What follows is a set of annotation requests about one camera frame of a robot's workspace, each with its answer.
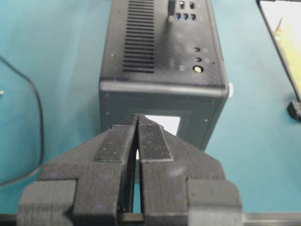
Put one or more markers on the black mini PC box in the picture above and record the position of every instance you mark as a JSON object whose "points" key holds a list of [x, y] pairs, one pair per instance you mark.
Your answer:
{"points": [[162, 63]]}

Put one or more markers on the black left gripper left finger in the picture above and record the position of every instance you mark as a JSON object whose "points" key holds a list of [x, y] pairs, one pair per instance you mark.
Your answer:
{"points": [[86, 186]]}

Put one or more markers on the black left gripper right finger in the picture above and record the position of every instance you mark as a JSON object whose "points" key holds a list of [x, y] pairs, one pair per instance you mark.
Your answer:
{"points": [[182, 185]]}

